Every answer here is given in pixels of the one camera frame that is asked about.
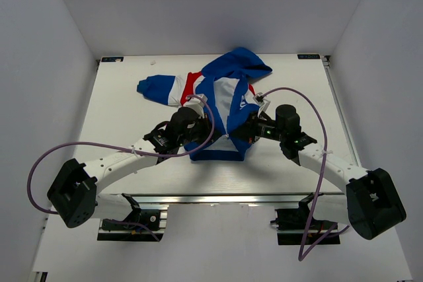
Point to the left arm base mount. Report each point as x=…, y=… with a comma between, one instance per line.
x=123, y=219

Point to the right blue table sticker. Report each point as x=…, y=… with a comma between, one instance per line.
x=308, y=56

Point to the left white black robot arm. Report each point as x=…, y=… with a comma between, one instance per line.
x=77, y=192

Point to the blue white red jacket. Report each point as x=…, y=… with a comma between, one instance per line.
x=225, y=82

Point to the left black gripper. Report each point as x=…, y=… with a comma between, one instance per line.
x=205, y=122

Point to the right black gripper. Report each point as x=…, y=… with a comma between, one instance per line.
x=249, y=131

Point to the left blue table sticker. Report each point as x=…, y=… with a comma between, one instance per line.
x=114, y=59

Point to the blue table sticker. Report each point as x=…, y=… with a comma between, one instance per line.
x=114, y=59
x=308, y=56

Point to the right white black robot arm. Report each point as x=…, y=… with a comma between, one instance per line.
x=369, y=201

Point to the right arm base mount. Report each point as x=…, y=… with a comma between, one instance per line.
x=290, y=224

